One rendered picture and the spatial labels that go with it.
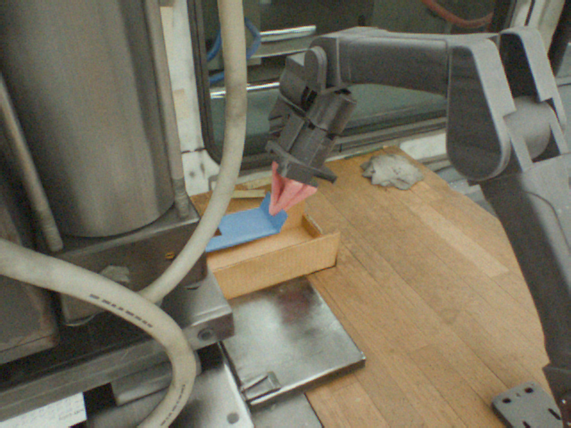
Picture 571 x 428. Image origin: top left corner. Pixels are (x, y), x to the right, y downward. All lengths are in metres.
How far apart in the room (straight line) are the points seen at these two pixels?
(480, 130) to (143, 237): 0.33
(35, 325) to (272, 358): 0.42
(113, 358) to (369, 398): 0.39
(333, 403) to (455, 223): 0.44
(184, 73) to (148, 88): 0.65
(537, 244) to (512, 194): 0.05
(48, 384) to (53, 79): 0.20
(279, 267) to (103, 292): 0.53
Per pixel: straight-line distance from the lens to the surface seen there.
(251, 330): 0.70
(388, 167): 1.04
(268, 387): 0.56
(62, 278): 0.24
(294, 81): 0.75
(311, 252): 0.77
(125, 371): 0.37
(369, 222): 0.92
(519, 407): 0.70
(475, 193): 1.46
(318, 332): 0.70
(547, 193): 0.53
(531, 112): 0.53
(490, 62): 0.50
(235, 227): 0.75
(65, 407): 0.64
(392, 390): 0.68
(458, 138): 0.52
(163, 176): 0.29
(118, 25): 0.25
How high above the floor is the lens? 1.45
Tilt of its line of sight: 38 degrees down
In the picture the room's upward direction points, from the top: straight up
